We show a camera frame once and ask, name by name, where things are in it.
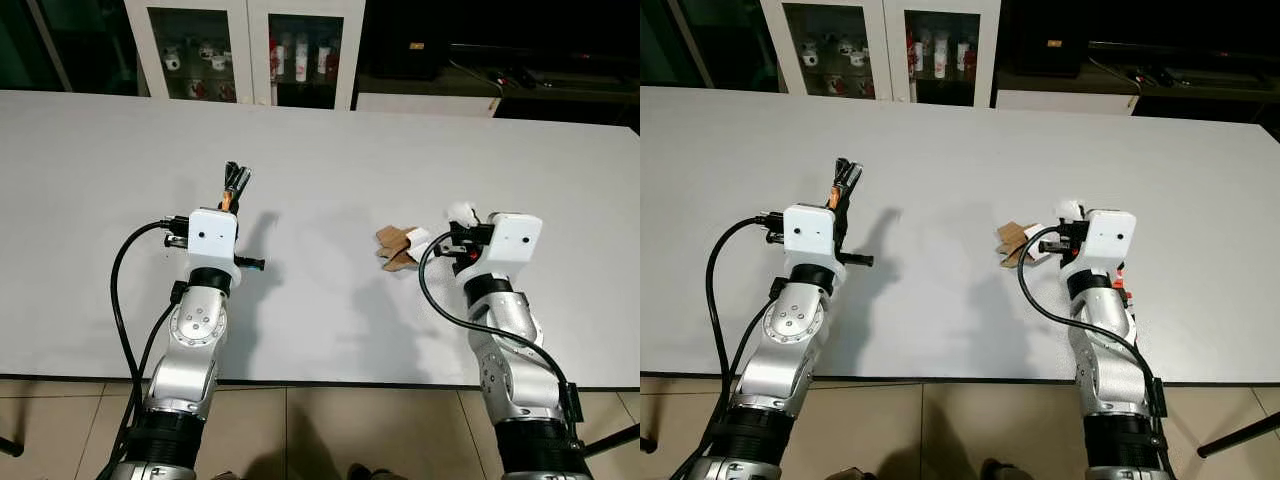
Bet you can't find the brown torn paper piece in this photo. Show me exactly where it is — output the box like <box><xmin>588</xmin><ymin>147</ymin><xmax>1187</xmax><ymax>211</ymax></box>
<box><xmin>375</xmin><ymin>225</ymin><xmax>421</xmax><ymax>273</ymax></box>
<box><xmin>995</xmin><ymin>220</ymin><xmax>1041</xmax><ymax>269</ymax></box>

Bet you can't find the white glass door cabinet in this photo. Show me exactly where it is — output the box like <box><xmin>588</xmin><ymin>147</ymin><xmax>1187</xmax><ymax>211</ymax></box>
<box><xmin>125</xmin><ymin>0</ymin><xmax>366</xmax><ymax>111</ymax></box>
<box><xmin>762</xmin><ymin>0</ymin><xmax>1001</xmax><ymax>108</ymax></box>

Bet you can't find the white folding table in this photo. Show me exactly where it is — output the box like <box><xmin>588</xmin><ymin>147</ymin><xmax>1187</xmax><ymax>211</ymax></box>
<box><xmin>0</xmin><ymin>90</ymin><xmax>640</xmax><ymax>461</ymax></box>
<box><xmin>640</xmin><ymin>87</ymin><xmax>1280</xmax><ymax>459</ymax></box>

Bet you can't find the black low sideboard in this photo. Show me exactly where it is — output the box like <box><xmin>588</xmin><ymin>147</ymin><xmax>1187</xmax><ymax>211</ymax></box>
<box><xmin>995</xmin><ymin>40</ymin><xmax>1280</xmax><ymax>126</ymax></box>
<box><xmin>358</xmin><ymin>40</ymin><xmax>640</xmax><ymax>129</ymax></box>

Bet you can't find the black speaker box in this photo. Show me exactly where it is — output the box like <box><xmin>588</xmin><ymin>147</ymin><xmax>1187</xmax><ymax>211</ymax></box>
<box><xmin>395</xmin><ymin>20</ymin><xmax>441</xmax><ymax>81</ymax></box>
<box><xmin>1033</xmin><ymin>18</ymin><xmax>1083</xmax><ymax>79</ymax></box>

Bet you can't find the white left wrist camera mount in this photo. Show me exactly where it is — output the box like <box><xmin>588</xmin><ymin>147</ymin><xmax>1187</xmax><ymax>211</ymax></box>
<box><xmin>187</xmin><ymin>207</ymin><xmax>241</xmax><ymax>276</ymax></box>
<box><xmin>783</xmin><ymin>203</ymin><xmax>836</xmax><ymax>271</ymax></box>

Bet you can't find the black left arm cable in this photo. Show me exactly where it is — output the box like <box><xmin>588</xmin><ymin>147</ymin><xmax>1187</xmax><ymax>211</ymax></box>
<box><xmin>110</xmin><ymin>215</ymin><xmax>191</xmax><ymax>471</ymax></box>
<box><xmin>706</xmin><ymin>213</ymin><xmax>791</xmax><ymax>471</ymax></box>

